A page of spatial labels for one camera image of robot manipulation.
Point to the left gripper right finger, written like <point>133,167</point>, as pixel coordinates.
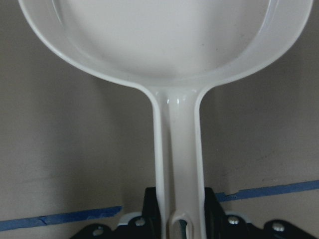
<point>214,215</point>

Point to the beige plastic dustpan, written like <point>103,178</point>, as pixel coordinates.
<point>174,51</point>

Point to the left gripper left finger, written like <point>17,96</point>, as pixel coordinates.
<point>151,214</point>

